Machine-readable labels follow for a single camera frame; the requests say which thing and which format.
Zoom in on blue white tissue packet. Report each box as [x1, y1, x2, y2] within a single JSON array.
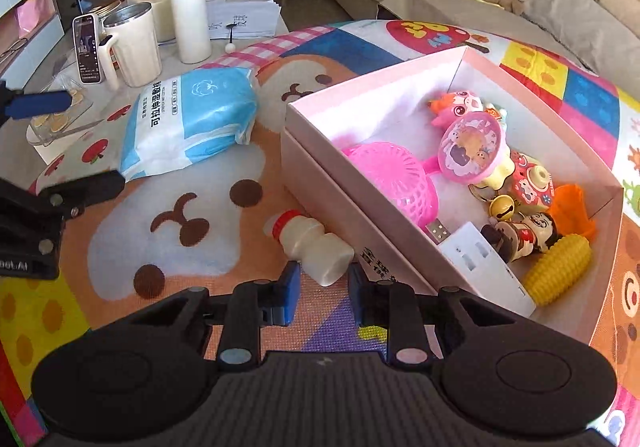
[[119, 67, 260, 182]]

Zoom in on white mug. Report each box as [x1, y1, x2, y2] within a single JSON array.
[[98, 2, 163, 89]]

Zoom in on cream round container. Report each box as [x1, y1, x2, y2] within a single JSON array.
[[127, 0, 173, 43]]

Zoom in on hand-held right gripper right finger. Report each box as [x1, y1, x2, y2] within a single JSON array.
[[347, 263, 521, 370]]

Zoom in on orange toy cup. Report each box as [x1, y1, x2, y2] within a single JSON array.
[[550, 184, 597, 242]]

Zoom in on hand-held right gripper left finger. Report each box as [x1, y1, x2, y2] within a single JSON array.
[[125, 261, 302, 373]]

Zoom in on pink pig toy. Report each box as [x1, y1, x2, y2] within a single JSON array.
[[429, 90, 508, 128]]

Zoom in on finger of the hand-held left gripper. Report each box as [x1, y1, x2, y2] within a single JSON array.
[[37, 170, 126, 220], [0, 81, 75, 120]]

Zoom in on gold bell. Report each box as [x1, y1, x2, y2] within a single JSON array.
[[489, 194, 516, 220]]

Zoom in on white smartphone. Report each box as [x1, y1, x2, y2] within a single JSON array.
[[72, 13, 104, 85]]

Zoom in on pink toy strainer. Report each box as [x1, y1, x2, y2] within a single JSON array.
[[341, 141, 443, 228]]

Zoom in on white thermos bottle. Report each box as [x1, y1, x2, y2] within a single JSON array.
[[164, 0, 212, 64]]

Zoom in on yellow toy corn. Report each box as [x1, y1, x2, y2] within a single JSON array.
[[522, 233, 592, 306]]

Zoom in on cream toy milk bottle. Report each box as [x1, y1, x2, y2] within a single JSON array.
[[263, 210, 355, 287]]

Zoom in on pink cardboard box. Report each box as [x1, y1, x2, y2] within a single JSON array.
[[280, 46, 623, 355]]

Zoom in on red round cartoon toy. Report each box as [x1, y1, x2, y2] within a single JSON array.
[[507, 152, 556, 210]]

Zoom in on clear tray with cookies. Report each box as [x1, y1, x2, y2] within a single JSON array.
[[26, 72, 108, 148]]

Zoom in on stack of white papers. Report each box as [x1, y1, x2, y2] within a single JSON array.
[[206, 0, 283, 40]]

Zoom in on black haired doll keychain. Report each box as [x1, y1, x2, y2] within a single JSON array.
[[481, 211, 561, 264]]

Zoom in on pink round cartoon toy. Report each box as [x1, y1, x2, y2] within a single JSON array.
[[436, 111, 516, 190]]

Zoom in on colourful cartoon play mat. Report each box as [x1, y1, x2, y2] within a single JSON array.
[[0, 20, 640, 447]]

